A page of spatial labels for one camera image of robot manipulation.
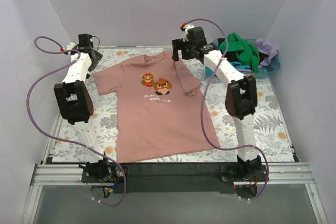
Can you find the green t shirt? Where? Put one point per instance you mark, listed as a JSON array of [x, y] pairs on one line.
[[247, 53]]

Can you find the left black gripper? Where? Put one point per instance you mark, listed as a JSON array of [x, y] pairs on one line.
[[95, 57]]

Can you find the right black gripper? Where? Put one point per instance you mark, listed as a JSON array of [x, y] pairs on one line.
[[177, 45]]

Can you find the teal t shirt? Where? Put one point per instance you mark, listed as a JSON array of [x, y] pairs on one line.
[[237, 65]]

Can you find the black t shirt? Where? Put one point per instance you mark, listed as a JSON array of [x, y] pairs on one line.
[[231, 56]]

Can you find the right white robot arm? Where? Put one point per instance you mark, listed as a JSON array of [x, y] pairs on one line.
[[240, 99]]

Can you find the teal plastic basket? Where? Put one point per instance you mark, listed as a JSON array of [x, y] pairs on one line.
[[264, 71]]

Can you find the lavender t shirt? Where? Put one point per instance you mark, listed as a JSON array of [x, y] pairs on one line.
[[267, 51]]

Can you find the pink printed t shirt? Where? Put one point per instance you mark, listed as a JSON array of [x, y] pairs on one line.
[[159, 108]]

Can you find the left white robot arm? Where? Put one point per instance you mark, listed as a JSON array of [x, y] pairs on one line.
[[73, 98]]

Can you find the aluminium frame rail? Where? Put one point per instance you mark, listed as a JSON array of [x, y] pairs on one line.
[[71, 174]]

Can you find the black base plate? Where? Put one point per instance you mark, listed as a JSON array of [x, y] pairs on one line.
[[170, 177]]

